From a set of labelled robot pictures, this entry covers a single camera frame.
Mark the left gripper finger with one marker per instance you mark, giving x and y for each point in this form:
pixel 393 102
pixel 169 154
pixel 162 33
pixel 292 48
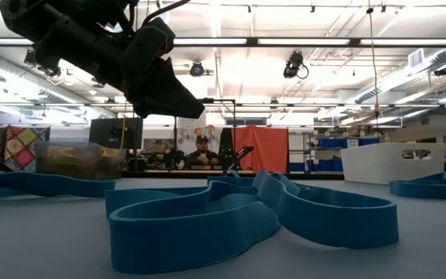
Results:
pixel 165 97

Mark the tan rubber band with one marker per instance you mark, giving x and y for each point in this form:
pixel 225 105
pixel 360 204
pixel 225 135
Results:
pixel 108 153
pixel 91 170
pixel 68 155

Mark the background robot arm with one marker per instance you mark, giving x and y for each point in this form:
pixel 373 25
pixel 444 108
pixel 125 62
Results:
pixel 238 157

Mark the white floral banner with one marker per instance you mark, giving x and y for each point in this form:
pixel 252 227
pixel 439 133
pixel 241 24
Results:
pixel 188 133

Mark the black monitor screen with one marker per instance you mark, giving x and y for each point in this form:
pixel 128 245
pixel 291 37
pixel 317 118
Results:
pixel 110 133

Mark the person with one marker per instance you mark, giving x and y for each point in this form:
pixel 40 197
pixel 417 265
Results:
pixel 203 155

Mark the grey plastic basket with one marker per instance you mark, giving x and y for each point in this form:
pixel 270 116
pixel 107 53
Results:
pixel 79 166

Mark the colourful patchwork quilt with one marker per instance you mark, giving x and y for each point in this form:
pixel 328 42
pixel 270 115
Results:
pixel 23 149

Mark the orange cloth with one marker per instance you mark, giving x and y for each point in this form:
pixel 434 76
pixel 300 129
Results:
pixel 265 149

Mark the black overhead light bar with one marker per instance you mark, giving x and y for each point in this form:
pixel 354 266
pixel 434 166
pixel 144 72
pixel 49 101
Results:
pixel 304 42

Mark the blue storage bins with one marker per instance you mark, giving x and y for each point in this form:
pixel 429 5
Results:
pixel 323 166
pixel 331 142

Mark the blue table mat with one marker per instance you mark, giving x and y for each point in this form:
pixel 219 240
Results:
pixel 52 232

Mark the white plastic basket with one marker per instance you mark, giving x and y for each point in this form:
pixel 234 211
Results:
pixel 381 166

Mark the white ceiling air vent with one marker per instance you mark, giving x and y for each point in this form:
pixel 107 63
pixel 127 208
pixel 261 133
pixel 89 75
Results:
pixel 416 58

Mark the round black ceiling camera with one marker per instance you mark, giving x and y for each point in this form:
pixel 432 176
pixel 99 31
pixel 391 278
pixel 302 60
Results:
pixel 196 69

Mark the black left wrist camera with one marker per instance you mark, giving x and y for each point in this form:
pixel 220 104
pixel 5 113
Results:
pixel 149 42

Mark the black tubular stand frame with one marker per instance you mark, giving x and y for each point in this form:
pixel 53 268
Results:
pixel 234 116

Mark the thin black horizontal rail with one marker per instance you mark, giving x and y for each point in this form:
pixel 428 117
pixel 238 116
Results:
pixel 323 105

